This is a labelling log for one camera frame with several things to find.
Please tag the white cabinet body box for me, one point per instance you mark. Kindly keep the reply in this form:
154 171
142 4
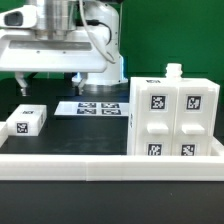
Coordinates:
172 77

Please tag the white fence frame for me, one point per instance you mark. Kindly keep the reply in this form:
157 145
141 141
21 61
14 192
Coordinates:
95 150

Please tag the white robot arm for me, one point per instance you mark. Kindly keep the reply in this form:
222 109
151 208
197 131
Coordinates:
56 19

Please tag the white cabinet top block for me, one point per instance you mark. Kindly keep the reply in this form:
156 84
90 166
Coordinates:
27 120

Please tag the white marker sheet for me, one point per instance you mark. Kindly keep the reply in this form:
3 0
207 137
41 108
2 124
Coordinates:
110 109

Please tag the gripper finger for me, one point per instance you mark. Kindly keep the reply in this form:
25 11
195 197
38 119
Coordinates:
79 81
24 83

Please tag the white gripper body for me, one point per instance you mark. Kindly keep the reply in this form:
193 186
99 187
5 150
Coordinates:
20 51

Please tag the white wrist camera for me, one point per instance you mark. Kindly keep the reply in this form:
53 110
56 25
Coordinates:
22 17

